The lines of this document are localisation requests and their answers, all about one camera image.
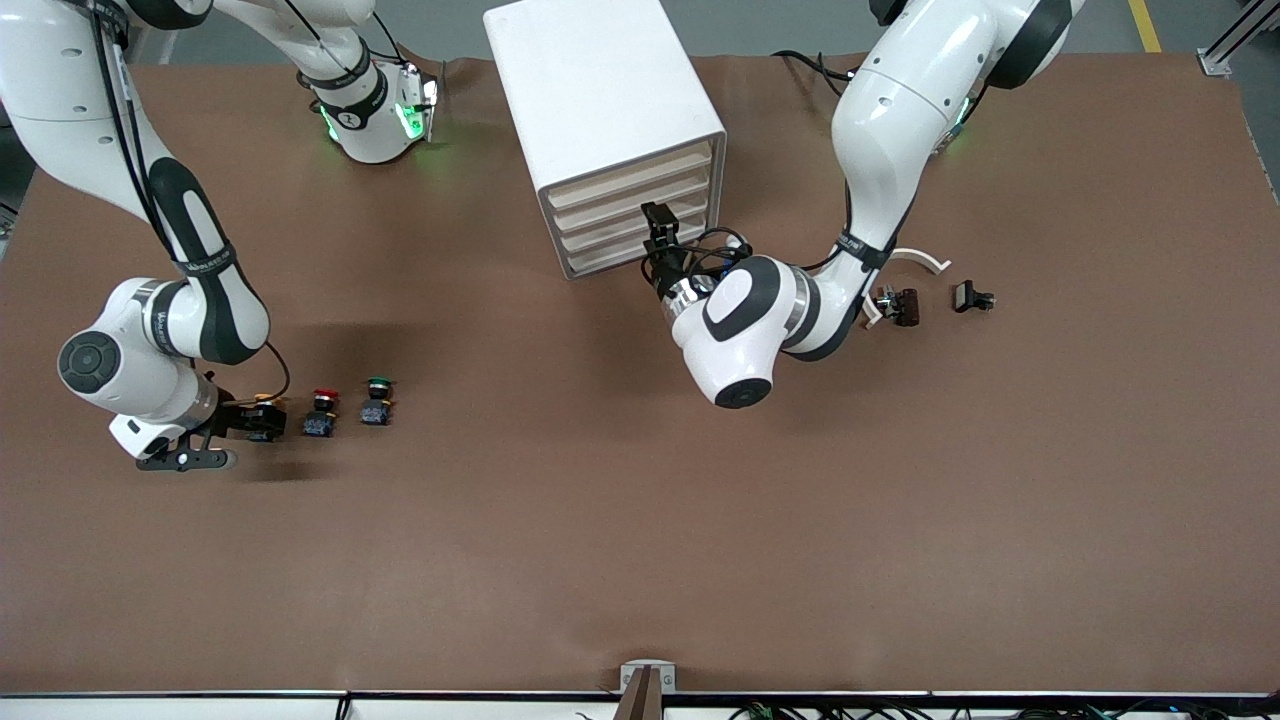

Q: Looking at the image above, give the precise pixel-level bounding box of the red push button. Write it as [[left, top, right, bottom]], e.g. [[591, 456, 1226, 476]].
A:
[[303, 388, 344, 439]]

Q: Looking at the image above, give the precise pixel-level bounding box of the green push button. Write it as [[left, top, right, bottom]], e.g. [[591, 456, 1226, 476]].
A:
[[360, 377, 399, 427]]

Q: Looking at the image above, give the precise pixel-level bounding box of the brown paper table cover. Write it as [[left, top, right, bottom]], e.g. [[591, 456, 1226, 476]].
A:
[[0, 52, 1280, 696]]

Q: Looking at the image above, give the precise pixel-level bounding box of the dark brown connector block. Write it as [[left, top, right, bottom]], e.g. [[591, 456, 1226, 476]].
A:
[[876, 286, 921, 328]]

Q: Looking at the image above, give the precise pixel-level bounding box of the white curved plastic part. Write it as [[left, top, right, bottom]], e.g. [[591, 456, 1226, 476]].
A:
[[862, 248, 952, 330]]

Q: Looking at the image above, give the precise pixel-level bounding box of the base panel with green light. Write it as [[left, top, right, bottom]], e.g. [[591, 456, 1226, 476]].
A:
[[395, 62, 441, 143]]

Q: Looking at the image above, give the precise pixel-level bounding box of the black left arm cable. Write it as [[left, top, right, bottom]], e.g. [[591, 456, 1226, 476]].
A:
[[640, 228, 753, 296]]

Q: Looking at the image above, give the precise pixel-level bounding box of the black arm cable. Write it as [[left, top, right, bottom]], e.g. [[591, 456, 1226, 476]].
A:
[[640, 228, 753, 296], [85, 0, 293, 406]]

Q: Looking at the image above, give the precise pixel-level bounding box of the black base cable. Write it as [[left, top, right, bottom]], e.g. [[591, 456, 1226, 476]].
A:
[[770, 48, 853, 96], [280, 0, 403, 71]]

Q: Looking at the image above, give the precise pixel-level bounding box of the white table edge rail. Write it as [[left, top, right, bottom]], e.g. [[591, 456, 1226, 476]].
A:
[[0, 688, 1280, 720]]

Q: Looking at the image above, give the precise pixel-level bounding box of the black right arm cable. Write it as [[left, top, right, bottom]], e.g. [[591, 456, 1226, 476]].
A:
[[85, 0, 293, 406]]

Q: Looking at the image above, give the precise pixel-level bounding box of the grey metal bracket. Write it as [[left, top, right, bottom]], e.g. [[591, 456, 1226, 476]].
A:
[[620, 660, 677, 693]]

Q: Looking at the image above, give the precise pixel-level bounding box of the brown post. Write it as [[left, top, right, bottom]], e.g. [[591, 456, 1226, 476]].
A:
[[613, 668, 663, 720]]

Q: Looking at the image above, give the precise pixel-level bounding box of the aluminium frame profile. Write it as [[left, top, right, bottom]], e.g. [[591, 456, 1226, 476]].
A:
[[1197, 0, 1280, 79]]

